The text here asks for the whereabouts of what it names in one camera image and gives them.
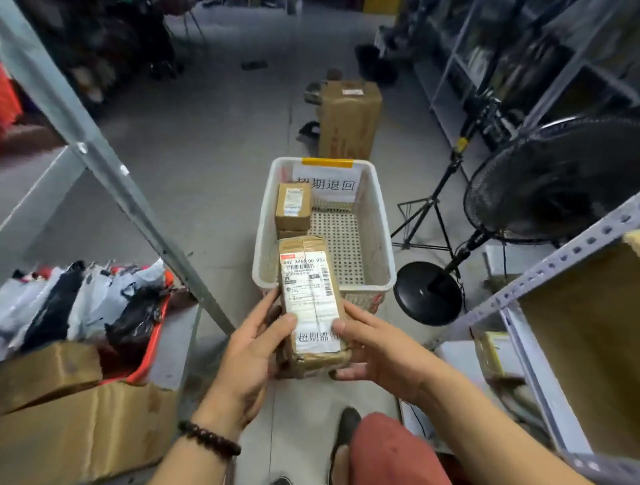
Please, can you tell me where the white paper sign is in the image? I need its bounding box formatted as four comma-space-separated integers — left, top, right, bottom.
291, 162, 363, 203

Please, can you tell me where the large brown cardboard carton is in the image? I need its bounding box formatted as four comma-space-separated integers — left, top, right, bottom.
0, 381, 180, 485

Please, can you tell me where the person's left hand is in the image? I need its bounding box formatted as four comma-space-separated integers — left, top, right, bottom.
192, 287, 299, 440

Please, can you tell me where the red plastic tray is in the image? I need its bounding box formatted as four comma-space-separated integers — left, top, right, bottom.
97, 294, 175, 386

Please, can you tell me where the black bin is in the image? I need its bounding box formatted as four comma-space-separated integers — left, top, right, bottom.
353, 43, 401, 87

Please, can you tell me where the taped brown parcel long label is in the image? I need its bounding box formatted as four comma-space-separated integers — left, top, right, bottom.
276, 235, 353, 379

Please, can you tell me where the open brown cardboard box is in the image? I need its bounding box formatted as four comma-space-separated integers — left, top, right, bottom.
0, 341, 105, 416

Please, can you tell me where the yellow tape piece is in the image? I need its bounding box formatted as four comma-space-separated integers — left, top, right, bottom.
301, 157, 355, 169

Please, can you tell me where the dark cluttered goods pile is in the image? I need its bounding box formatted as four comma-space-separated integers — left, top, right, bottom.
19, 0, 186, 106

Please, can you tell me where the small yellowish box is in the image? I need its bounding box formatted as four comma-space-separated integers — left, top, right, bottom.
473, 329, 526, 383

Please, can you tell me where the white plastic basket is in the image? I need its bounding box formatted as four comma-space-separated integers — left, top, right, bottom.
251, 157, 397, 316

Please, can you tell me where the grey metal rack frame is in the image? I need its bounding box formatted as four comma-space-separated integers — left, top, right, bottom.
0, 0, 237, 336

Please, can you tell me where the white storage rack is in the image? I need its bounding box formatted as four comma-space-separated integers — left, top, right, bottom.
399, 0, 640, 166

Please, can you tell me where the white perforated metal rack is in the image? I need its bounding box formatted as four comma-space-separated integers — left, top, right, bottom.
425, 192, 640, 485

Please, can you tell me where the black tripod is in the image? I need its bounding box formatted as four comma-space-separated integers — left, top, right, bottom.
389, 92, 503, 253

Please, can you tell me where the black standing fan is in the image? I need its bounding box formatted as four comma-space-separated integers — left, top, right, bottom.
393, 115, 640, 328

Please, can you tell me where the tall printed floor carton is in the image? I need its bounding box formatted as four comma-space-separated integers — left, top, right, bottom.
317, 79, 384, 162

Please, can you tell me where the dark bead bracelet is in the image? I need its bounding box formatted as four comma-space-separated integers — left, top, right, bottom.
177, 420, 243, 460

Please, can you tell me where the big plain cardboard sheet box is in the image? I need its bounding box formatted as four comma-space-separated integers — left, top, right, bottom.
517, 231, 640, 460

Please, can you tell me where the person's right hand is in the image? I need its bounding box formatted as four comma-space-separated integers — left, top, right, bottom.
329, 299, 449, 408

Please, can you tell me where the person's red trouser leg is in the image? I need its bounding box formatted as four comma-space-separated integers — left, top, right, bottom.
348, 412, 453, 485

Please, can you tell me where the person's right forearm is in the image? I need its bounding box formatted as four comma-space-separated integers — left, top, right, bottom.
417, 369, 593, 485

